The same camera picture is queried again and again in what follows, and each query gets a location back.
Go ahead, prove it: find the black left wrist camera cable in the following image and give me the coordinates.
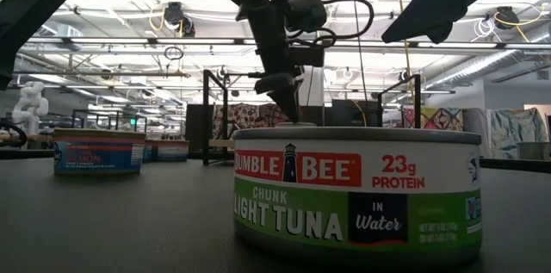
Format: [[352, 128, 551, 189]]
[[296, 0, 375, 48]]

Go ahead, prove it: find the black cabinet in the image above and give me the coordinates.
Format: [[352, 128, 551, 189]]
[[184, 103, 216, 141]]

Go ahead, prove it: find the colourful geometric fabric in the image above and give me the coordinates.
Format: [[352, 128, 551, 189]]
[[402, 107, 465, 133]]

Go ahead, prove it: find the white square pillar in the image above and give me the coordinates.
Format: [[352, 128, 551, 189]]
[[300, 65, 325, 107]]

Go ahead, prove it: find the black computer tower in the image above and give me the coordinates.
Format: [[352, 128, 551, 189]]
[[331, 99, 382, 129]]

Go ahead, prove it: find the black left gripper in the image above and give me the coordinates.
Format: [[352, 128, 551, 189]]
[[245, 0, 327, 123]]

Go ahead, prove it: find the hanging black cable loop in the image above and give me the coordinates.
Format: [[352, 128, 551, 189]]
[[163, 46, 185, 62]]

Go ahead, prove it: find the long overhead light bar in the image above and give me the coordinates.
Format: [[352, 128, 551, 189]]
[[0, 36, 551, 50]]

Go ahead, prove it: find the leaf patterned fabric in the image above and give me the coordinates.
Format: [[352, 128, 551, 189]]
[[488, 108, 550, 162]]

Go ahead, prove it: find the yellow hanging cable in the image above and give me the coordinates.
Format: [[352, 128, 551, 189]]
[[394, 0, 418, 113]]

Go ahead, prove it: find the grey storage bin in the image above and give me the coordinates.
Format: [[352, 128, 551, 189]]
[[516, 141, 551, 161]]

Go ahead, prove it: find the wooden shelf with black frames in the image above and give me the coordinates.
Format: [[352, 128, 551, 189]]
[[202, 69, 422, 166]]

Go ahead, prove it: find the black ceiling cable reel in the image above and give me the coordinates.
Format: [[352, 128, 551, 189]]
[[493, 6, 520, 31], [163, 2, 197, 38]]

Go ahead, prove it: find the black table mat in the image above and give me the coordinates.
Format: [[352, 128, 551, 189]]
[[0, 152, 551, 273]]

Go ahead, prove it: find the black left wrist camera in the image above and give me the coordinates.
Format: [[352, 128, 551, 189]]
[[283, 0, 328, 34]]

